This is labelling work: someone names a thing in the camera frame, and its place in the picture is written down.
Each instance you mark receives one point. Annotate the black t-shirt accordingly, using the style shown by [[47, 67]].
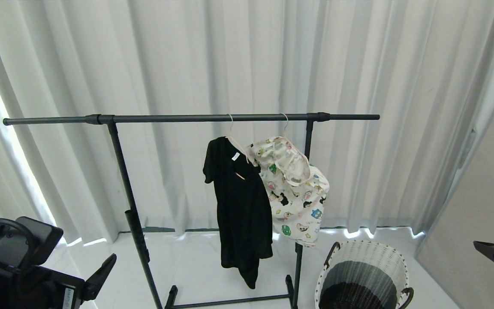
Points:
[[242, 214]]

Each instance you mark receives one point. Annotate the pink clothes hanger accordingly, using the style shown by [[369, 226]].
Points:
[[285, 124], [230, 124]]

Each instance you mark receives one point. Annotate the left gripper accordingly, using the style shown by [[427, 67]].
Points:
[[28, 287]]

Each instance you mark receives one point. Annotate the white laundry basket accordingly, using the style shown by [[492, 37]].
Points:
[[367, 262]]

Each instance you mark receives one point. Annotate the black clothes rack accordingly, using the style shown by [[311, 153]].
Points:
[[165, 118]]

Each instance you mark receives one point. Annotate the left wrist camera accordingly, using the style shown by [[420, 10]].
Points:
[[37, 240]]

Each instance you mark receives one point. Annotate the cream printed garment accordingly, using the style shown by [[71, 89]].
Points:
[[302, 201]]

